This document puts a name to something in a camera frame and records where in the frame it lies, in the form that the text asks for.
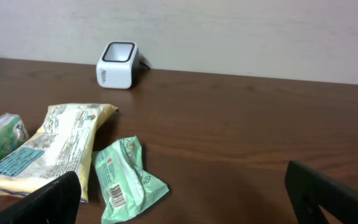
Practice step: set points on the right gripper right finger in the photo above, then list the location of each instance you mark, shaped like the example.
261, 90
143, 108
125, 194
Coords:
310, 191

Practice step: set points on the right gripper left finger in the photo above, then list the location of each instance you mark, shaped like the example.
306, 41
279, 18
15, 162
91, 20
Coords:
55, 203

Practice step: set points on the yellow snack bag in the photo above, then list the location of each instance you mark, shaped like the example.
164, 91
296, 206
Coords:
63, 143

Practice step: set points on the green snack packet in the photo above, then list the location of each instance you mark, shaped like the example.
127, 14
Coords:
127, 189

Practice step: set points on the small green tissue pack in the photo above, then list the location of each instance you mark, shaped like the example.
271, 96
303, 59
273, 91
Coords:
12, 133

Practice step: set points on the white barcode scanner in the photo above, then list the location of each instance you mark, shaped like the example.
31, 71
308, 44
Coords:
118, 66

